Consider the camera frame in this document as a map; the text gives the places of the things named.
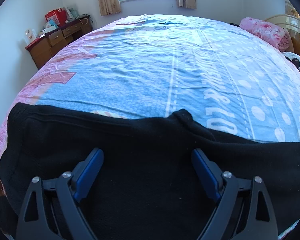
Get black pants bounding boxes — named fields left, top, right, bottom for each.
left=0, top=103, right=300, bottom=239

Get red gift bag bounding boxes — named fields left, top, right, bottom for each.
left=45, top=8, right=67, bottom=27

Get wooden desk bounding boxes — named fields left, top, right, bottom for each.
left=25, top=15, right=93, bottom=69

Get tissue box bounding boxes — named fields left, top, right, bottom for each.
left=42, top=22, right=58, bottom=33

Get yellow side curtain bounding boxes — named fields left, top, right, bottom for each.
left=285, top=1, right=300, bottom=18

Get pink floral folded blanket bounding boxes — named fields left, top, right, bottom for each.
left=239, top=17, right=292, bottom=52

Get blue pink bed sheet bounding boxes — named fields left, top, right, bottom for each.
left=0, top=13, right=300, bottom=196

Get cream wooden headboard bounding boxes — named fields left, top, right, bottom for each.
left=265, top=14, right=300, bottom=56

